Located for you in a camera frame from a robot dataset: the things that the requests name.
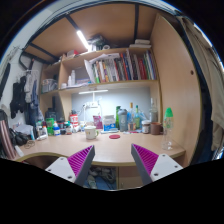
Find clear bottle green cap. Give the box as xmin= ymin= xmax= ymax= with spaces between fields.
xmin=162 ymin=107 xmax=174 ymax=150

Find blue white tissue pack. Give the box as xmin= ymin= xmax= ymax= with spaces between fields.
xmin=103 ymin=115 xmax=116 ymax=131

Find green glass bottle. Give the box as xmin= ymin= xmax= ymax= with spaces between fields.
xmin=134 ymin=105 xmax=140 ymax=129

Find red round coaster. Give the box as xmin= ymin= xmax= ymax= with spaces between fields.
xmin=109 ymin=134 xmax=120 ymax=139

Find white ceramic mug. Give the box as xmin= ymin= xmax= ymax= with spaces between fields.
xmin=84 ymin=126 xmax=99 ymax=140

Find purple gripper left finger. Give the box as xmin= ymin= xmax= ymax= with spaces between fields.
xmin=46 ymin=145 xmax=95 ymax=186

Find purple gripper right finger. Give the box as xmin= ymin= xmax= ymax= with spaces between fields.
xmin=131 ymin=144 xmax=182 ymax=185

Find beige hanging curtain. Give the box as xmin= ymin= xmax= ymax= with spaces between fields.
xmin=180 ymin=17 xmax=224 ymax=150

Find wooden shelf unit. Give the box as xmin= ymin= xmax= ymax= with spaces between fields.
xmin=38 ymin=7 xmax=201 ymax=165

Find clear plastic storage box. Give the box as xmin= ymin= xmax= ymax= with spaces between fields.
xmin=42 ymin=79 xmax=58 ymax=93

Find pink snack bag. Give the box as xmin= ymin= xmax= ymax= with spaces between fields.
xmin=93 ymin=115 xmax=103 ymax=129

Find white bottle blue label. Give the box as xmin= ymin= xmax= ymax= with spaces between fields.
xmin=53 ymin=121 xmax=61 ymax=136

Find brown ceramic cup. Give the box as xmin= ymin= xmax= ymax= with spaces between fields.
xmin=150 ymin=122 xmax=162 ymax=135

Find white jar brown contents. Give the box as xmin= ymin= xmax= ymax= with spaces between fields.
xmin=142 ymin=120 xmax=150 ymax=134

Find row of books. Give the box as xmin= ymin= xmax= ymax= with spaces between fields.
xmin=84 ymin=48 xmax=157 ymax=84

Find fluorescent tube light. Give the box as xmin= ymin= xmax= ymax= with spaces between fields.
xmin=76 ymin=30 xmax=90 ymax=51

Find hanging dark clothes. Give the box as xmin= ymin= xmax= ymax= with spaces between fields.
xmin=10 ymin=70 xmax=39 ymax=126

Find grey shaker bottle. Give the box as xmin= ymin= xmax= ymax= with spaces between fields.
xmin=118 ymin=109 xmax=128 ymax=132

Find clear glass bottle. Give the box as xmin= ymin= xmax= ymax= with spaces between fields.
xmin=149 ymin=99 xmax=158 ymax=122

